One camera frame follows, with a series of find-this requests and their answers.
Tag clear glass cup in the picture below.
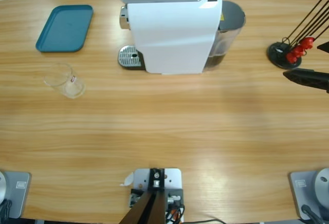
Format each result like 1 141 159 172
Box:
43 63 86 100

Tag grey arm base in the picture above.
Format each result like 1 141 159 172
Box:
0 170 32 219
287 167 329 221

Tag white capsule coffee machine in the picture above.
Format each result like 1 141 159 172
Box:
119 0 223 76

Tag black capsule holder with rods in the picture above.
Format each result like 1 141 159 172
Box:
266 0 329 70

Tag clear water tank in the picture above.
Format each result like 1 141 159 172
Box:
204 0 247 71

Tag metal grate drip tray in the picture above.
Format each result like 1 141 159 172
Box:
117 45 146 71

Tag white paper tag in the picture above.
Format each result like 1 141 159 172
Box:
119 172 135 188

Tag teal plastic tray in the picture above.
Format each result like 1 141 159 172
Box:
35 4 94 53

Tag black base cable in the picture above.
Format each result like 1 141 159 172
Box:
301 204 323 224
0 199 13 219

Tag white mount block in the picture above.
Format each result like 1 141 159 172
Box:
127 167 186 223

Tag thin black cable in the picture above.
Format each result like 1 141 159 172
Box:
185 218 224 224

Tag black clamp bracket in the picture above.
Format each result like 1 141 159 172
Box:
130 188 185 208

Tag black cable bundle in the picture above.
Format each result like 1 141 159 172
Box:
164 204 186 224

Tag dark camera post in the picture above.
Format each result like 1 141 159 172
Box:
119 167 167 224

